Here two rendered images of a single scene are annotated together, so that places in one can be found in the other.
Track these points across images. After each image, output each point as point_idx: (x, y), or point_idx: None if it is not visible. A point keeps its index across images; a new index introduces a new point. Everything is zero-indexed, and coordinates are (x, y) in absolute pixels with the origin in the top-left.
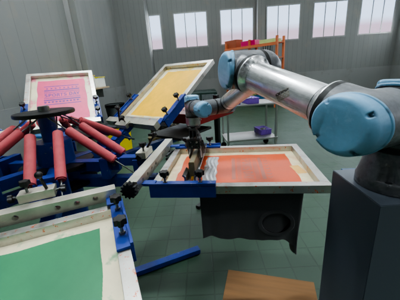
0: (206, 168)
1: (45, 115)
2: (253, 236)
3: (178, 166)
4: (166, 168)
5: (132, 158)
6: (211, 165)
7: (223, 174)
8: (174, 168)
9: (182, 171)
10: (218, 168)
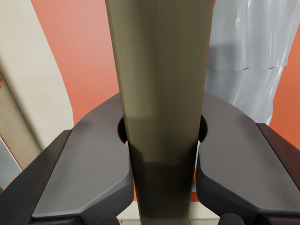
0: (216, 79)
1: None
2: None
3: (27, 47)
4: (3, 160)
5: None
6: (258, 43)
7: (294, 138)
8: (14, 77)
9: (82, 107)
10: (289, 77)
